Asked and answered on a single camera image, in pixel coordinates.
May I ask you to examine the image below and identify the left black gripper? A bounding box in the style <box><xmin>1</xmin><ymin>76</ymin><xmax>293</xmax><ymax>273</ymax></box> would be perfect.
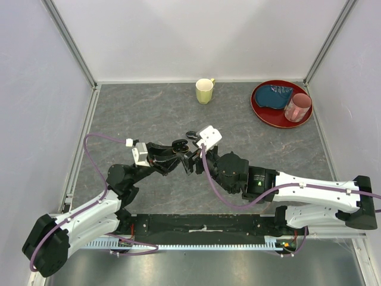
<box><xmin>129</xmin><ymin>141</ymin><xmax>186</xmax><ymax>185</ymax></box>

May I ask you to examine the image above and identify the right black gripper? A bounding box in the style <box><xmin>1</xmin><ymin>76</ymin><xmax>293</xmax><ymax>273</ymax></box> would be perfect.
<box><xmin>176</xmin><ymin>144</ymin><xmax>235</xmax><ymax>194</ymax></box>

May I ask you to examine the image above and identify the black earbud charging case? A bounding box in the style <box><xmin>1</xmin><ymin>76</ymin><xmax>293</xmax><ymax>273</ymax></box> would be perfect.
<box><xmin>186</xmin><ymin>131</ymin><xmax>199</xmax><ymax>141</ymax></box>

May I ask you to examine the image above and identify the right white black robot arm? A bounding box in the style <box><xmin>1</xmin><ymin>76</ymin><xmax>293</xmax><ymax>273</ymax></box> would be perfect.
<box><xmin>183</xmin><ymin>148</ymin><xmax>377</xmax><ymax>235</ymax></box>

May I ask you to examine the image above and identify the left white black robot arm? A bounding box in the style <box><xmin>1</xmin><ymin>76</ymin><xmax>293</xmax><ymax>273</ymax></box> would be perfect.
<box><xmin>22</xmin><ymin>139</ymin><xmax>189</xmax><ymax>278</ymax></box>

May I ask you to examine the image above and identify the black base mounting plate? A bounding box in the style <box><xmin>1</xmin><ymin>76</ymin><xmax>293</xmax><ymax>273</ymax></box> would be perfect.
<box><xmin>114</xmin><ymin>214</ymin><xmax>308</xmax><ymax>245</ymax></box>

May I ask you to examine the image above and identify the yellow green mug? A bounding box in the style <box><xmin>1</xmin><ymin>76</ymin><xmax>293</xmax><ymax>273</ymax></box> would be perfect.
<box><xmin>195</xmin><ymin>79</ymin><xmax>216</xmax><ymax>104</ymax></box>

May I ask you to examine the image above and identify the blue ceramic plate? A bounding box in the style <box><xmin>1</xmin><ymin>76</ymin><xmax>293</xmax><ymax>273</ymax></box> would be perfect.
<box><xmin>254</xmin><ymin>85</ymin><xmax>293</xmax><ymax>110</ymax></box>

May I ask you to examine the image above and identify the red round tray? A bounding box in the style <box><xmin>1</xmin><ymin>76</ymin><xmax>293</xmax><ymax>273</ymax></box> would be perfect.
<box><xmin>251</xmin><ymin>80</ymin><xmax>313</xmax><ymax>129</ymax></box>

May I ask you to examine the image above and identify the pink patterned cup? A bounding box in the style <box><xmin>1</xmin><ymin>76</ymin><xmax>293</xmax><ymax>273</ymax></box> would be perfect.
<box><xmin>285</xmin><ymin>93</ymin><xmax>312</xmax><ymax>123</ymax></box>

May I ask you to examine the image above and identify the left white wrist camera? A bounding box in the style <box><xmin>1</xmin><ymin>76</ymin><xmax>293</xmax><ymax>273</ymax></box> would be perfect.
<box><xmin>126</xmin><ymin>138</ymin><xmax>150</xmax><ymax>167</ymax></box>

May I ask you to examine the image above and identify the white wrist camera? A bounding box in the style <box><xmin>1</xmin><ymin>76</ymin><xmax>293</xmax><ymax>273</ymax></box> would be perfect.
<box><xmin>195</xmin><ymin>125</ymin><xmax>222</xmax><ymax>151</ymax></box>
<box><xmin>126</xmin><ymin>138</ymin><xmax>150</xmax><ymax>167</ymax></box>

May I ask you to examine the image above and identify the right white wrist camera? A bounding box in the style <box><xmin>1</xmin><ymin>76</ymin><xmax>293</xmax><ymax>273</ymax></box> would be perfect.
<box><xmin>195</xmin><ymin>125</ymin><xmax>222</xmax><ymax>151</ymax></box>

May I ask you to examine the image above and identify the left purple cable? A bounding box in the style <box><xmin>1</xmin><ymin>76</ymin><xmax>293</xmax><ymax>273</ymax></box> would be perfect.
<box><xmin>29</xmin><ymin>133</ymin><xmax>160</xmax><ymax>272</ymax></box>

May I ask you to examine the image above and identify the light blue cable duct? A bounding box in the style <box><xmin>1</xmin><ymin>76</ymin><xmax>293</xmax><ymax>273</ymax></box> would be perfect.
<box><xmin>82</xmin><ymin>237</ymin><xmax>296</xmax><ymax>253</ymax></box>

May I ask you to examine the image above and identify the left aluminium frame post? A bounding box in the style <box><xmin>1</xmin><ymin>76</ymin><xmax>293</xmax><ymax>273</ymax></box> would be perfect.
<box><xmin>42</xmin><ymin>0</ymin><xmax>98</xmax><ymax>89</ymax></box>

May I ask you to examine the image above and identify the aluminium frame post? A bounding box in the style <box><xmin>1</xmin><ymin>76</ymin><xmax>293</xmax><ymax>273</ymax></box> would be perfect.
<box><xmin>303</xmin><ymin>0</ymin><xmax>358</xmax><ymax>88</ymax></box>
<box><xmin>42</xmin><ymin>0</ymin><xmax>98</xmax><ymax>89</ymax></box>

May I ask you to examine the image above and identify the right aluminium frame post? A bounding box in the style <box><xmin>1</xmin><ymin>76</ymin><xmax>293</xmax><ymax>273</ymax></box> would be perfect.
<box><xmin>303</xmin><ymin>0</ymin><xmax>358</xmax><ymax>88</ymax></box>

